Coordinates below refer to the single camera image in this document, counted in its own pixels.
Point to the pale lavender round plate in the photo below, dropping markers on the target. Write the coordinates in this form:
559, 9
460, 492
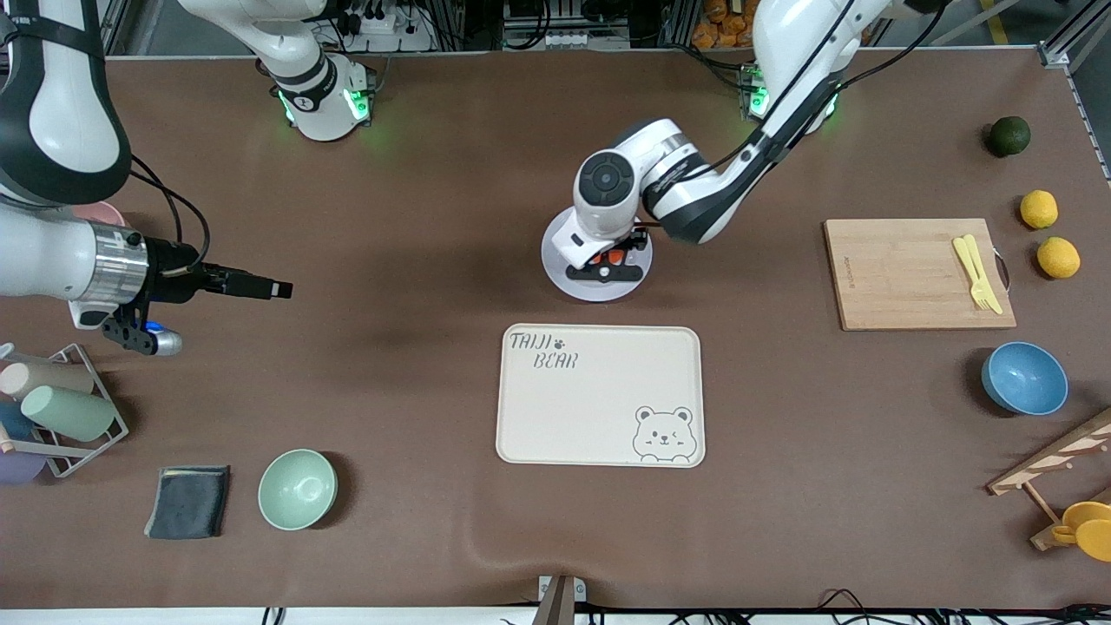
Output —
555, 260

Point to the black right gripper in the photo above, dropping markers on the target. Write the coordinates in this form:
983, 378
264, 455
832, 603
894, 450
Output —
172, 263

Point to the yellow plastic knife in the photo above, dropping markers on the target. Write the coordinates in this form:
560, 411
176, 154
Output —
978, 260

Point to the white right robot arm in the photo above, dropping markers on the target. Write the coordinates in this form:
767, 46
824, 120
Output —
52, 104

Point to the grey metal cup rack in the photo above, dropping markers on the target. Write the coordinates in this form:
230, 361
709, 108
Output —
87, 451

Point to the purple cup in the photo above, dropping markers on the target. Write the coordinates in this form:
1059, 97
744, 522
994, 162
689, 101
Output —
17, 469

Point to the white power strip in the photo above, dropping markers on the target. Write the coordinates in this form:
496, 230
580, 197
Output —
378, 23

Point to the blue bowl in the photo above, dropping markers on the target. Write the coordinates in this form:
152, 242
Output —
1025, 378

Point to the dark grey folded cloth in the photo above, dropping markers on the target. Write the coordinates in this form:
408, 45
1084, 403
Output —
187, 503

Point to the yellow plastic fork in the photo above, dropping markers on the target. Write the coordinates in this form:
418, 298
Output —
968, 260

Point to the wooden mug rack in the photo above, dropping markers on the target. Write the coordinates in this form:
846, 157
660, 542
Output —
1041, 464

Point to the orange mandarin fruit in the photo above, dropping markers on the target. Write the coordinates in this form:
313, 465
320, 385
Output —
613, 258

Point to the yellow lemon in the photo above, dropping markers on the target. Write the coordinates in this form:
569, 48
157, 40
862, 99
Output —
1039, 210
1059, 258

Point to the pile of orange snacks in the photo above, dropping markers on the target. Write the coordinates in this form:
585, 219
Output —
725, 26

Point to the wooden cutting board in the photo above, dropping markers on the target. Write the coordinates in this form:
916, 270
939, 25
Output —
903, 269

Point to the dark green lime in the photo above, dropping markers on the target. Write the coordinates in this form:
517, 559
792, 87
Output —
1009, 136

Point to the blue cup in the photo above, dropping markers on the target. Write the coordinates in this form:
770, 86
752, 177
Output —
13, 421

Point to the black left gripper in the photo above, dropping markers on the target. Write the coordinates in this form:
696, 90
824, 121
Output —
627, 243

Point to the beige cup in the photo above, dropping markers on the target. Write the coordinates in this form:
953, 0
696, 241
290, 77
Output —
52, 378

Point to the metal table edge bracket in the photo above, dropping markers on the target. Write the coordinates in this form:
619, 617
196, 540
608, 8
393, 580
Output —
560, 599

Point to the green cup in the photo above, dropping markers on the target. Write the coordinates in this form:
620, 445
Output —
69, 412

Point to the brown table mat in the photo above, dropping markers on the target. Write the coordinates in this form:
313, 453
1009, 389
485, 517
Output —
347, 417

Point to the mint green bowl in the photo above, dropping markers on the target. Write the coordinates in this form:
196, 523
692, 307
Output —
298, 490

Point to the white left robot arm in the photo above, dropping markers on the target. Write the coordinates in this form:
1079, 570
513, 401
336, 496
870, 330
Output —
694, 200

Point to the cream bear print tray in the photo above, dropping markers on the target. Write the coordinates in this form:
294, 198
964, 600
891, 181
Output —
590, 408

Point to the pink bowl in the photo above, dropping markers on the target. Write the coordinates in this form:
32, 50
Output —
102, 213

